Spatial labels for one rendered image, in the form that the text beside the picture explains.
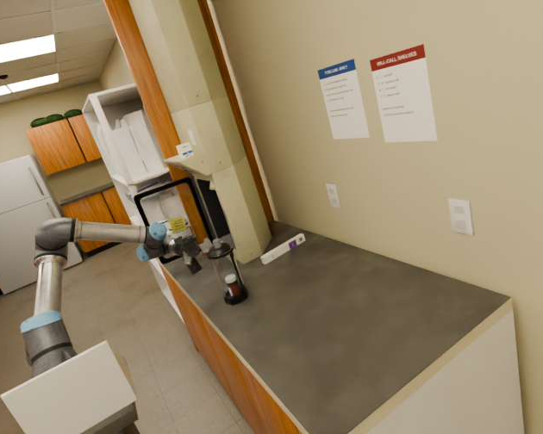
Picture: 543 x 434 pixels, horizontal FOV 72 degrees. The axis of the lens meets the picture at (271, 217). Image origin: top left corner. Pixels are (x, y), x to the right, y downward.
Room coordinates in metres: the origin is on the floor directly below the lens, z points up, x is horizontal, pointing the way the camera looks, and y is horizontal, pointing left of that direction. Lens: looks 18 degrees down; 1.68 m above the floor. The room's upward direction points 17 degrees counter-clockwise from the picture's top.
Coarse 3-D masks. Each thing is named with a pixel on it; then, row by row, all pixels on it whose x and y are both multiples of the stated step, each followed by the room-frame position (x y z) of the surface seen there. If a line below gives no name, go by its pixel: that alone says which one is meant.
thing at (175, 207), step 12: (168, 192) 1.90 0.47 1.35; (180, 192) 1.92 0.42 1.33; (144, 204) 1.87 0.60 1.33; (156, 204) 1.88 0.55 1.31; (168, 204) 1.90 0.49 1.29; (180, 204) 1.91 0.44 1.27; (192, 204) 1.93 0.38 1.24; (156, 216) 1.88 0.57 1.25; (168, 216) 1.89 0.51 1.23; (180, 216) 1.91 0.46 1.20; (192, 216) 1.92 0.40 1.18; (168, 228) 1.89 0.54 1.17; (180, 228) 1.90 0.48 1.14; (192, 228) 1.92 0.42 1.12; (204, 228) 1.93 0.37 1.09
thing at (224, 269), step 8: (208, 256) 1.33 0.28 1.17; (216, 256) 1.31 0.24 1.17; (224, 256) 1.31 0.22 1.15; (216, 264) 1.32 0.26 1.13; (224, 264) 1.32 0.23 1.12; (232, 264) 1.33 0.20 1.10; (216, 272) 1.33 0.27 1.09; (224, 272) 1.32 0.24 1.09; (232, 272) 1.32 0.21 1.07; (224, 280) 1.32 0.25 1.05; (232, 280) 1.32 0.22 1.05; (224, 288) 1.33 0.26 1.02; (232, 288) 1.32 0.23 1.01; (240, 288) 1.33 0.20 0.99; (224, 296) 1.35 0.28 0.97; (232, 296) 1.32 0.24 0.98
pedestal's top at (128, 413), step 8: (128, 408) 0.91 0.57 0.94; (112, 416) 0.90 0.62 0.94; (120, 416) 0.89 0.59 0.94; (128, 416) 0.90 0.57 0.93; (136, 416) 0.90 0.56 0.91; (104, 424) 0.88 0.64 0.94; (112, 424) 0.88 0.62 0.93; (120, 424) 0.89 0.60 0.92; (128, 424) 0.89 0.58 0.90; (88, 432) 0.87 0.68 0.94; (96, 432) 0.86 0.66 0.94; (104, 432) 0.87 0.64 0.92; (112, 432) 0.87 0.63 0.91
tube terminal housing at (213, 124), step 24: (192, 120) 1.67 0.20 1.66; (216, 120) 1.71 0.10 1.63; (216, 144) 1.69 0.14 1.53; (240, 144) 1.87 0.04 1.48; (216, 168) 1.68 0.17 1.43; (240, 168) 1.78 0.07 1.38; (216, 192) 1.69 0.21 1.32; (240, 192) 1.71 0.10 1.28; (240, 216) 1.69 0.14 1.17; (264, 216) 1.88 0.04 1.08; (240, 240) 1.68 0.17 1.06; (264, 240) 1.78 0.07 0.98
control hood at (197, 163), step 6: (174, 156) 1.93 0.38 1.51; (192, 156) 1.67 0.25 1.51; (198, 156) 1.65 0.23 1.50; (204, 156) 1.66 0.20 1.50; (168, 162) 1.83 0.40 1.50; (174, 162) 1.71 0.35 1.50; (180, 162) 1.62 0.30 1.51; (186, 162) 1.63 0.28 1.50; (192, 162) 1.64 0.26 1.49; (198, 162) 1.65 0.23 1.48; (204, 162) 1.66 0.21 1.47; (186, 168) 1.72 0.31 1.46; (192, 168) 1.63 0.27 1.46; (198, 168) 1.64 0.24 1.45; (204, 168) 1.66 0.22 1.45; (198, 174) 1.75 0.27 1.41; (204, 174) 1.65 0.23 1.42; (210, 174) 1.67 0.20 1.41
